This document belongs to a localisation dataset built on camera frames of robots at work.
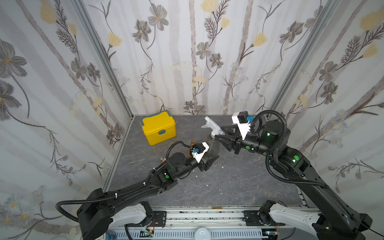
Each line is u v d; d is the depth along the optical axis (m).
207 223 0.73
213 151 0.69
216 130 0.54
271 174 0.45
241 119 0.46
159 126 0.95
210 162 0.66
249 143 0.49
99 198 0.42
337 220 0.38
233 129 0.48
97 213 0.40
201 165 0.60
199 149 0.55
